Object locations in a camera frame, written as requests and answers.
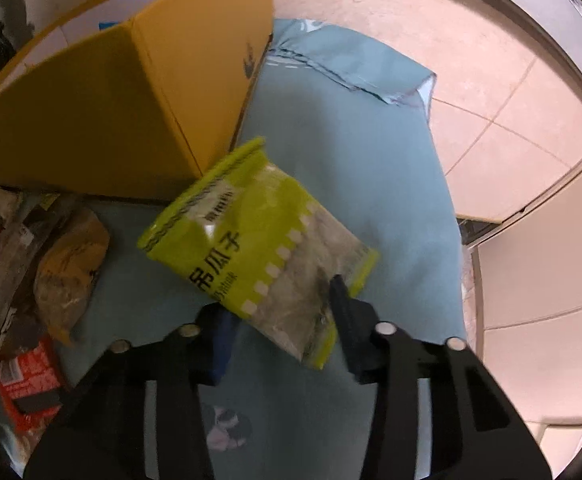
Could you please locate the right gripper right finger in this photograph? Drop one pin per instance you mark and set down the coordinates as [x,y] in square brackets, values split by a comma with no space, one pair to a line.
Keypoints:
[355,321]

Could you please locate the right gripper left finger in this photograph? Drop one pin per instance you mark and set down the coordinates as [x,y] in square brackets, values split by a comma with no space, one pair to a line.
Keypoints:
[219,328]

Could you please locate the yellow-green seed packet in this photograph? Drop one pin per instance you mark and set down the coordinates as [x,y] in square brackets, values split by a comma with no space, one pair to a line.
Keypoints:
[253,239]

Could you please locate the red black snack packet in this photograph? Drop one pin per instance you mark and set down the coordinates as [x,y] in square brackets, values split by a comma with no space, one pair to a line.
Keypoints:
[32,387]

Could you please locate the clear printed snack bag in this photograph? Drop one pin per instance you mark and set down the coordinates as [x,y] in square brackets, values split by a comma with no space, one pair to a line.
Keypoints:
[34,221]

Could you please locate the yellow cardboard box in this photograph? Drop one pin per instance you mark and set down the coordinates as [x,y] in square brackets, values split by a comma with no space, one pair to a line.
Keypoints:
[130,98]

